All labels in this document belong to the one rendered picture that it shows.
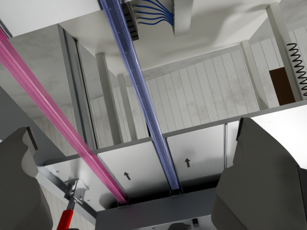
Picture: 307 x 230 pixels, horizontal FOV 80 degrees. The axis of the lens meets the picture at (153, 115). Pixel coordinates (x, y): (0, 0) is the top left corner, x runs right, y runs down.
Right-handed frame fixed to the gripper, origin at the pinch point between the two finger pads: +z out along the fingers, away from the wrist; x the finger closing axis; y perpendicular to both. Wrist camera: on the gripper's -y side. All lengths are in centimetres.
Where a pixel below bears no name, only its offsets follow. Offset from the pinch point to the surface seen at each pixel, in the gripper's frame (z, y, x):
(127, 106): 75, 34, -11
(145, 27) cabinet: 56, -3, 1
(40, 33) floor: 148, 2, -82
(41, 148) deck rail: 13.3, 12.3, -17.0
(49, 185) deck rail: 11.1, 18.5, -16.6
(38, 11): 7.3, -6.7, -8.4
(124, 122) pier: 269, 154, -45
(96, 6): 7.5, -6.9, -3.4
